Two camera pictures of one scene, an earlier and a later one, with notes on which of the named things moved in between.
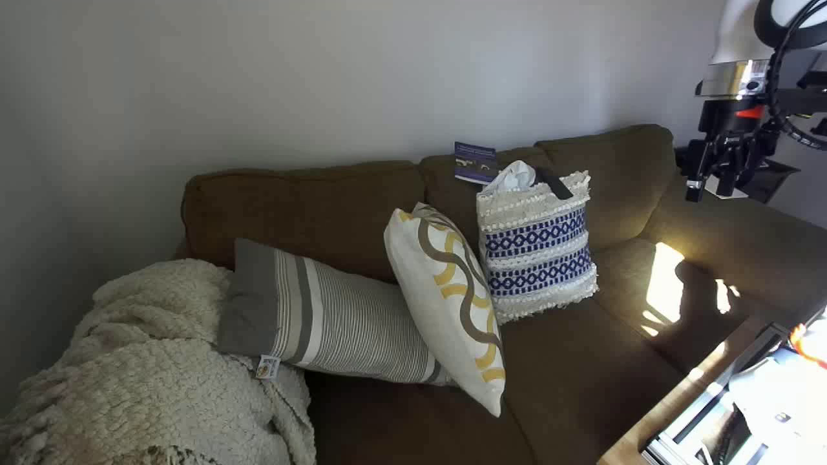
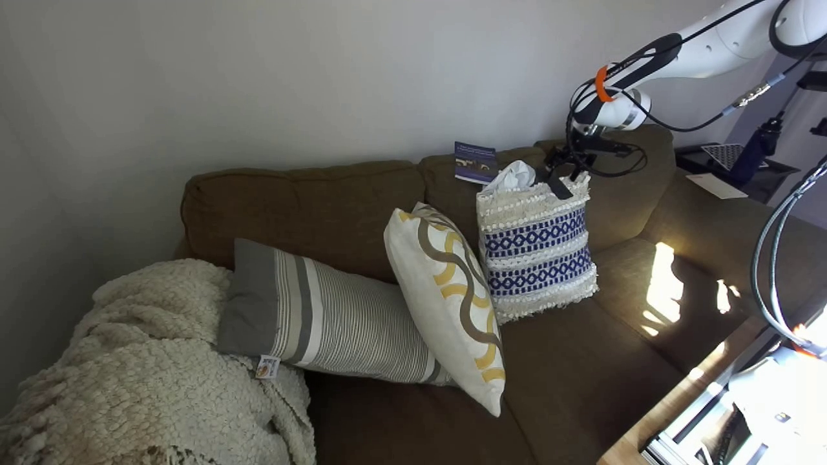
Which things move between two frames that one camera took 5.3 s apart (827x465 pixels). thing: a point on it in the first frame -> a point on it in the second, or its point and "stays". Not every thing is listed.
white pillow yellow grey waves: x=450 y=297 stays
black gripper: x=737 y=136 -> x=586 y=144
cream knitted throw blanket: x=144 y=376 stays
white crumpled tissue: x=515 y=176 stays
